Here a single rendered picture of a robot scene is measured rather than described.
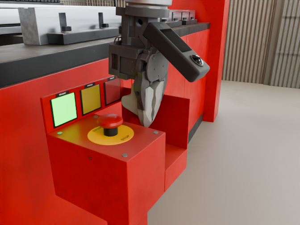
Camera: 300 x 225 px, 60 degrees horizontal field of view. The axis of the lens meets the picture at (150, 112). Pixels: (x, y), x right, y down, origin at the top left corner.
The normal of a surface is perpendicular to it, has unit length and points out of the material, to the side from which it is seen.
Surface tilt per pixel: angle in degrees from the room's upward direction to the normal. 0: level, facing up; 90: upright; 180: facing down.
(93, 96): 90
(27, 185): 90
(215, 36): 90
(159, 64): 95
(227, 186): 0
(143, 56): 39
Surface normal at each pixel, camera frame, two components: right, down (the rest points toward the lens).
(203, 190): 0.00, -0.93
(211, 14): -0.39, 0.33
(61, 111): 0.85, 0.19
